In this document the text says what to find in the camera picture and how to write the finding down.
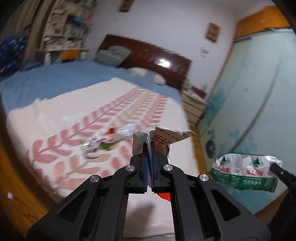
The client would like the blue bed sheet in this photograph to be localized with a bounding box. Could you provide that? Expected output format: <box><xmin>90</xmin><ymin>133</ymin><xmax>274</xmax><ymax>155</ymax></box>
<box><xmin>1</xmin><ymin>60</ymin><xmax>182</xmax><ymax>115</ymax></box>

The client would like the white charger with cable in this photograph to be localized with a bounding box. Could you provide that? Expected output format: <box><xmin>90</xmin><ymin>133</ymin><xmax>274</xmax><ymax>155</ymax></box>
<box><xmin>7</xmin><ymin>192</ymin><xmax>14</xmax><ymax>200</ymax></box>

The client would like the grey striped pillow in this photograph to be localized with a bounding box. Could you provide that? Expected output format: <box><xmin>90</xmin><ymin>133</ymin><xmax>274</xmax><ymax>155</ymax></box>
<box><xmin>94</xmin><ymin>45</ymin><xmax>132</xmax><ymax>67</ymax></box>

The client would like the cluttered wooden bookshelf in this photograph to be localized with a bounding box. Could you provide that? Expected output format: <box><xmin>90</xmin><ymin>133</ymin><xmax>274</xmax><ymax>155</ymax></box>
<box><xmin>35</xmin><ymin>1</ymin><xmax>97</xmax><ymax>64</ymax></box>

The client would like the white pink wrapper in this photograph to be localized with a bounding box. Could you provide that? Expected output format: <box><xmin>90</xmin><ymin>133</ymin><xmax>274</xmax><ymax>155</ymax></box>
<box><xmin>82</xmin><ymin>138</ymin><xmax>102</xmax><ymax>159</ymax></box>

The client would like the white blue pillow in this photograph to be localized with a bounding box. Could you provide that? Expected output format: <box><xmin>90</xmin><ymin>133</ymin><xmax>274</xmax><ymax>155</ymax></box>
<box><xmin>128</xmin><ymin>67</ymin><xmax>166</xmax><ymax>85</ymax></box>

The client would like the gold can lid with ring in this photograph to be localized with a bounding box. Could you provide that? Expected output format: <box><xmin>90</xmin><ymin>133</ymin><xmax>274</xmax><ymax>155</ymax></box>
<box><xmin>81</xmin><ymin>141</ymin><xmax>91</xmax><ymax>148</ymax></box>

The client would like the blue patterned wardrobe door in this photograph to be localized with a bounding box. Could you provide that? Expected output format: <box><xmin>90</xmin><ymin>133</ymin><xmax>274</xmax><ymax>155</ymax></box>
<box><xmin>197</xmin><ymin>29</ymin><xmax>296</xmax><ymax>215</ymax></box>

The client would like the green fuzzy scrap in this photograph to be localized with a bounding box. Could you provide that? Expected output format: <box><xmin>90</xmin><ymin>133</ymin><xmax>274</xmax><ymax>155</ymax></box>
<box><xmin>100</xmin><ymin>142</ymin><xmax>115</xmax><ymax>151</ymax></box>

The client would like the cream bedside drawer cabinet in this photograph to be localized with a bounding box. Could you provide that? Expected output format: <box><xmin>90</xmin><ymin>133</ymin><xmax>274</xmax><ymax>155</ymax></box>
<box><xmin>181</xmin><ymin>90</ymin><xmax>207</xmax><ymax>126</ymax></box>

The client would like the wooden wall picture frame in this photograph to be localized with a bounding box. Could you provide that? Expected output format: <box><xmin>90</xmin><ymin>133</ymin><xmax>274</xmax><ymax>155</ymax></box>
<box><xmin>206</xmin><ymin>23</ymin><xmax>220</xmax><ymax>43</ymax></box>

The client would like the red trash bag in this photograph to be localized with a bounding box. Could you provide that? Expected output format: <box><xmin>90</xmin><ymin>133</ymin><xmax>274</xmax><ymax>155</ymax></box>
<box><xmin>158</xmin><ymin>193</ymin><xmax>171</xmax><ymax>202</ymax></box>

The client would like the dark red wooden headboard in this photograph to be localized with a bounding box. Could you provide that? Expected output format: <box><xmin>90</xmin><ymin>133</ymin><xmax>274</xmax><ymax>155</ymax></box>
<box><xmin>97</xmin><ymin>34</ymin><xmax>191</xmax><ymax>90</ymax></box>

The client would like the green white plastic wrapper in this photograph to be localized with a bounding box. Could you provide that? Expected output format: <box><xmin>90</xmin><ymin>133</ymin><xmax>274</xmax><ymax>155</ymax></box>
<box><xmin>211</xmin><ymin>153</ymin><xmax>282</xmax><ymax>192</ymax></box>

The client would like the dark blue star fabric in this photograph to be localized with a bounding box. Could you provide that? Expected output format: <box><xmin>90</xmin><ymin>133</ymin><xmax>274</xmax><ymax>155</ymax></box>
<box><xmin>0</xmin><ymin>36</ymin><xmax>28</xmax><ymax>77</ymax></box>

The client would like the top wooden picture frame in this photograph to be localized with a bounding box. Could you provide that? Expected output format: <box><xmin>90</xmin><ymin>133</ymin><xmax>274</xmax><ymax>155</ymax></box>
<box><xmin>118</xmin><ymin>0</ymin><xmax>134</xmax><ymax>12</ymax></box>

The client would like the torn paper snack wrapper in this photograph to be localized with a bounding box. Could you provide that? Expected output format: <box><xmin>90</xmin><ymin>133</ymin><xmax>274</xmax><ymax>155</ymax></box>
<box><xmin>132</xmin><ymin>125</ymin><xmax>196</xmax><ymax>163</ymax></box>

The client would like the white wall switch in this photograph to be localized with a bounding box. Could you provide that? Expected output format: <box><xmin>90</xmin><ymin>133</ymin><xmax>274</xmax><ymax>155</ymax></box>
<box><xmin>200</xmin><ymin>47</ymin><xmax>210</xmax><ymax>58</ymax></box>

